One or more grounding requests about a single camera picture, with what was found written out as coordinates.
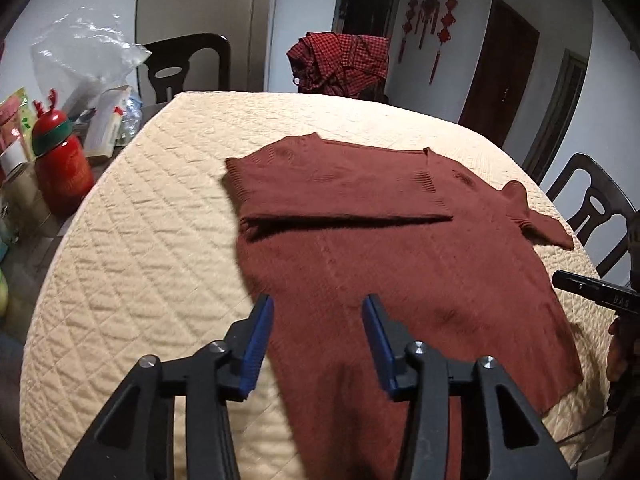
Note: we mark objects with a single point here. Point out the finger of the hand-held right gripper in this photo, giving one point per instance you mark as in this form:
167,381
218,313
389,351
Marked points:
580,284

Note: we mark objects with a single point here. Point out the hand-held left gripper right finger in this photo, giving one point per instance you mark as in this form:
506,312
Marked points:
375,345

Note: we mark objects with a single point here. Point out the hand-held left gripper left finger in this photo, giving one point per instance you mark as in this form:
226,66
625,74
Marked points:
260,340

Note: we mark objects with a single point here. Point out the rust brown knit sweater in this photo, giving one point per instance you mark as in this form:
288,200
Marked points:
400,260

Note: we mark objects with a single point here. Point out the person's right hand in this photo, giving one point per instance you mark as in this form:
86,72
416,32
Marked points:
616,355

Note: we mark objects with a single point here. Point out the dark wooden chair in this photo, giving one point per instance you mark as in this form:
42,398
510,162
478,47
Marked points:
580,170
210,60

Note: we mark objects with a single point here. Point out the cream quilted blanket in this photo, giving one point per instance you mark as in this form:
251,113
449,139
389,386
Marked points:
150,235

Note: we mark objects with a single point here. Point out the grey framed door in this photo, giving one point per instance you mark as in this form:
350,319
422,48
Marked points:
560,110

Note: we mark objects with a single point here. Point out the dark brown door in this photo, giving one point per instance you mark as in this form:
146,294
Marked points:
500,70

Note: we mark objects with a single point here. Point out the clear plastic bottle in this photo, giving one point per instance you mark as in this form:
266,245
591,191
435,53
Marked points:
131,115

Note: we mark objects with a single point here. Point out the red reindeer bottle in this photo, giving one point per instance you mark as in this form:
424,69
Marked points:
62,165

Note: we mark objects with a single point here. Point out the white cardboard box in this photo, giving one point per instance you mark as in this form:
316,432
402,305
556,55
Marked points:
105,125

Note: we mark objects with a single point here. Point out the beige jar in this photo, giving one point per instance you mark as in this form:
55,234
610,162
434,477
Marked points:
22,190

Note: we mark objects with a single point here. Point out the red checked cloth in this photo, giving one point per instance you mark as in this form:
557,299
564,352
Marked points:
340,60

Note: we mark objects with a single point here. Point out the pink and green packet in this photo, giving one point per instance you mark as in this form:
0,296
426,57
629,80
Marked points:
12,120

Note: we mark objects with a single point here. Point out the clear plastic bag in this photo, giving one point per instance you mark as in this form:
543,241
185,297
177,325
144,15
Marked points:
85,55

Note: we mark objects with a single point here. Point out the dark doorway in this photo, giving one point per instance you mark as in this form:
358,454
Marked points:
367,5

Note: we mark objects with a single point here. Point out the long red knot wall decoration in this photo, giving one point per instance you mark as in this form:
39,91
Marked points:
447,20

